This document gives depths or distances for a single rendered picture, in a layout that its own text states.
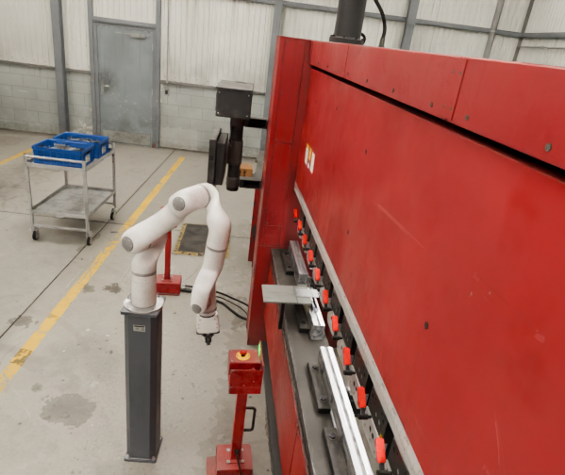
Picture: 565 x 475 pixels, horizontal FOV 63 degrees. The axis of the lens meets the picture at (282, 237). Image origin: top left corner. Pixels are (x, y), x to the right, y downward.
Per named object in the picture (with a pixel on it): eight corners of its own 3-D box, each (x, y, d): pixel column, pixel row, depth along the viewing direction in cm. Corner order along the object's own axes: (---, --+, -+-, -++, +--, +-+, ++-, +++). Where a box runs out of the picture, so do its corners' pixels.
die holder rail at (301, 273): (288, 252, 334) (290, 239, 330) (295, 253, 335) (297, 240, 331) (297, 286, 288) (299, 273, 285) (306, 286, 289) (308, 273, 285)
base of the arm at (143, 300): (118, 312, 220) (117, 278, 212) (130, 291, 237) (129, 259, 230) (158, 316, 221) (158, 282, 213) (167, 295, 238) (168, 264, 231)
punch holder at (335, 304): (326, 319, 204) (332, 286, 197) (344, 319, 205) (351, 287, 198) (333, 339, 190) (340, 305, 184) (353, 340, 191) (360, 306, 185)
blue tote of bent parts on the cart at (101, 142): (66, 146, 536) (65, 131, 529) (109, 152, 539) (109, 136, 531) (53, 154, 503) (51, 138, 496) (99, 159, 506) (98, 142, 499)
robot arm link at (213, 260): (216, 260, 184) (204, 319, 198) (230, 244, 198) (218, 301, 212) (195, 253, 185) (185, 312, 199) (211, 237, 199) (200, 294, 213)
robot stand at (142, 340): (123, 461, 260) (120, 311, 220) (132, 435, 276) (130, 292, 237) (155, 464, 261) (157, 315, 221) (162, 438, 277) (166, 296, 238)
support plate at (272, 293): (261, 286, 261) (261, 284, 261) (307, 287, 265) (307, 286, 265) (263, 303, 245) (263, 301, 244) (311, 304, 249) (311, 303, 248)
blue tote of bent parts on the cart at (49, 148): (48, 155, 497) (47, 139, 490) (94, 160, 500) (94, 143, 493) (32, 163, 465) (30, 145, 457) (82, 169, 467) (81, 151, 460)
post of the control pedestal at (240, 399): (230, 452, 259) (238, 376, 238) (240, 451, 260) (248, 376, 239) (230, 460, 255) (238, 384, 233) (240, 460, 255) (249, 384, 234)
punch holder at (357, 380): (347, 382, 167) (356, 344, 161) (370, 382, 169) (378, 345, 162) (357, 412, 154) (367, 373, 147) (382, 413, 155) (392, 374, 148)
